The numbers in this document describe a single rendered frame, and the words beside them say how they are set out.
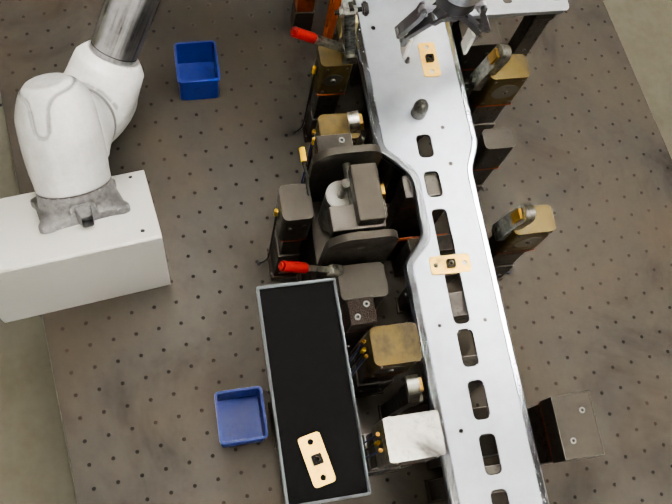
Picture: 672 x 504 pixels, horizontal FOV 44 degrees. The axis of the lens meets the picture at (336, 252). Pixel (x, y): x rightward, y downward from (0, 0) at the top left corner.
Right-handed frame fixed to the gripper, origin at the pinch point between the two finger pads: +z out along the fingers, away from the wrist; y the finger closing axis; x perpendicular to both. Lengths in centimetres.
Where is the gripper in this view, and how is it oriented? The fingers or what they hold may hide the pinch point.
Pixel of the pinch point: (434, 48)
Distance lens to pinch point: 182.7
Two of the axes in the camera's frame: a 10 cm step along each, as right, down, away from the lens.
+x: 1.6, 9.4, -3.0
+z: -1.4, 3.2, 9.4
